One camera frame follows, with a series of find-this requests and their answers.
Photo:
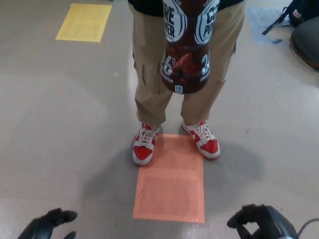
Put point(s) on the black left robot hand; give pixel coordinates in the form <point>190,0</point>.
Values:
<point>47,219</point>

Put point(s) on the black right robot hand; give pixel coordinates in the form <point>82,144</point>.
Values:
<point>271,221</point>

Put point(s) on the brown protein shake bottle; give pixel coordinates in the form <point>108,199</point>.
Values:
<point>185,49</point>

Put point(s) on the person's left red white sneaker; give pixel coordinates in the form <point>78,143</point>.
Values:
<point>209,145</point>

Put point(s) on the person's red white sneaker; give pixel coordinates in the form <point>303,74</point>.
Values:
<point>209,145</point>
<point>143,152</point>

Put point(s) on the person's right red white sneaker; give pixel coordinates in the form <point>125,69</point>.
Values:
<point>143,152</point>

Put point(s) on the orange paper sheet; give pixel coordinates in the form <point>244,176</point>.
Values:
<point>172,189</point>

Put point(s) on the blue tape scrap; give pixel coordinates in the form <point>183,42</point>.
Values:
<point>276,41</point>

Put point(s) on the grey round seat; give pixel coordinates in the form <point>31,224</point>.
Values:
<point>307,42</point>

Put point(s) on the yellow paper sheet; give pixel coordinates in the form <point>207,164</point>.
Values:
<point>83,23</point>

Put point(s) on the blue paper sheet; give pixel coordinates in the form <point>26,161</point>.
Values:
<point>261,22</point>

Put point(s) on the dark blue backpack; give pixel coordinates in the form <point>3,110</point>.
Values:
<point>302,12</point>

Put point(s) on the black shirt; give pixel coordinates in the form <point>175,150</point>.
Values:
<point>132,3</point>

